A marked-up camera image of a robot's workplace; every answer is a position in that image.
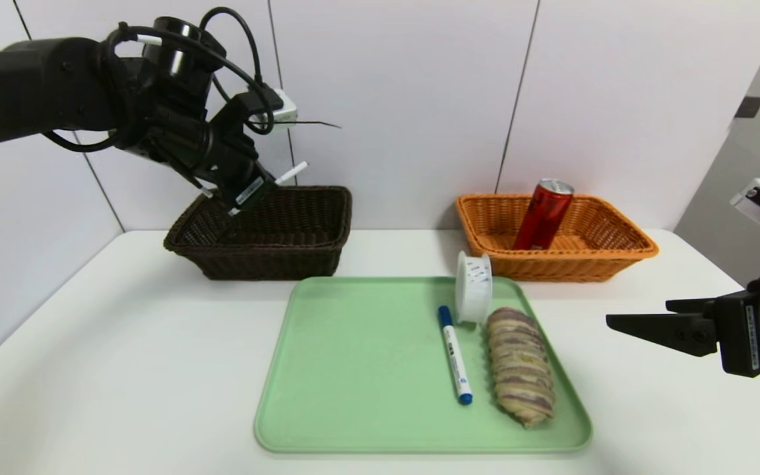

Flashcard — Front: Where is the black left wrist camera cable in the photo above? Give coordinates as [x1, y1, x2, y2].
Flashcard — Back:
[199, 7, 276, 133]

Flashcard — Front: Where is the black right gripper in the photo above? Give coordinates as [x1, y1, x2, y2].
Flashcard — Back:
[605, 267, 760, 379]

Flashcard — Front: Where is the white tape roll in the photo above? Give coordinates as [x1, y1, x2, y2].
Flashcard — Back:
[455, 251, 493, 325]

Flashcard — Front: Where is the light green plastic tray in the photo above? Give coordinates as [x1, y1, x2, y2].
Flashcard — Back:
[255, 276, 593, 454]

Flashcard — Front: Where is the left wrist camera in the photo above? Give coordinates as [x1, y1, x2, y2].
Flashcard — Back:
[248, 89, 298, 131]

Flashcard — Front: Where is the white marker with blue cap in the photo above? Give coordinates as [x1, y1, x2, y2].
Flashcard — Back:
[437, 305, 474, 406]

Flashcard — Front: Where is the dark brown wicker basket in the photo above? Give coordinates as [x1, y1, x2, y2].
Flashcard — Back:
[164, 185, 353, 281]

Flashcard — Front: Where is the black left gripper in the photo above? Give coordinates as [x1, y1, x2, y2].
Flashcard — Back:
[207, 134, 280, 227]

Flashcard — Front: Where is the white stylus pen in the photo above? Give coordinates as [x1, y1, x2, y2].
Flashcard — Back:
[227, 162, 309, 217]

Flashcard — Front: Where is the striped bread loaf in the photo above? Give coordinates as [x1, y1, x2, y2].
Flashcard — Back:
[486, 307, 556, 428]

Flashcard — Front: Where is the red soda can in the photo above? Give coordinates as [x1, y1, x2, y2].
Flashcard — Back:
[512, 178, 575, 251]

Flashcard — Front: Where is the orange wicker basket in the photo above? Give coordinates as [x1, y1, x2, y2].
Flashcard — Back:
[455, 193, 659, 283]

